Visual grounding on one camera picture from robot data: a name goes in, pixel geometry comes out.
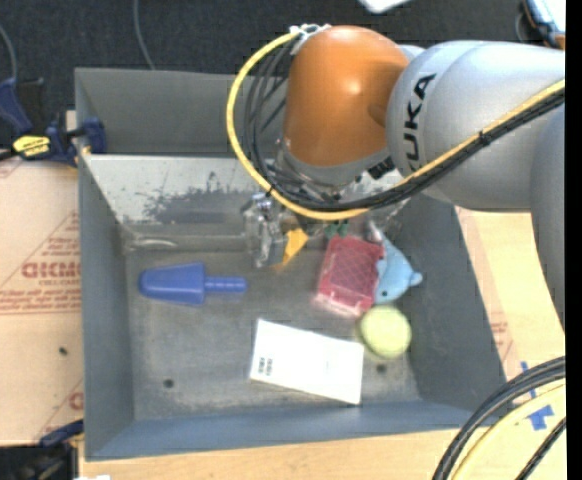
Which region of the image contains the grey metal bin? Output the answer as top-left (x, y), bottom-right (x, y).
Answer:
top-left (73, 66), bottom-right (510, 462)

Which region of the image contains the brown cardboard board, red print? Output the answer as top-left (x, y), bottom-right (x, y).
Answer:
top-left (0, 147), bottom-right (567, 449)

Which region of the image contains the white flat box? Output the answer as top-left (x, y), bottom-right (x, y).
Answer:
top-left (248, 318), bottom-right (366, 406)

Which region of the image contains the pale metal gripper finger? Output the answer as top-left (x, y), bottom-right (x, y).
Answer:
top-left (270, 231), bottom-right (293, 267)
top-left (248, 227), bottom-right (274, 270)

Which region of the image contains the red mesh box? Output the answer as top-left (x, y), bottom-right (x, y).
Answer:
top-left (312, 233), bottom-right (387, 318)

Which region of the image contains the yellow-green ball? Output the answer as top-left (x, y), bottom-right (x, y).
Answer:
top-left (355, 304), bottom-right (414, 361)

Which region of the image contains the blue cone-shaped toy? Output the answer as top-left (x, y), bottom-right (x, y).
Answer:
top-left (137, 261), bottom-right (249, 308)

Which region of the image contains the yellow wedge-shaped piece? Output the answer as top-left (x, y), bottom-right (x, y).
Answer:
top-left (273, 226), bottom-right (311, 272)

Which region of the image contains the light blue toy dolphin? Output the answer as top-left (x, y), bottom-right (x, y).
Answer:
top-left (372, 239), bottom-right (424, 306)

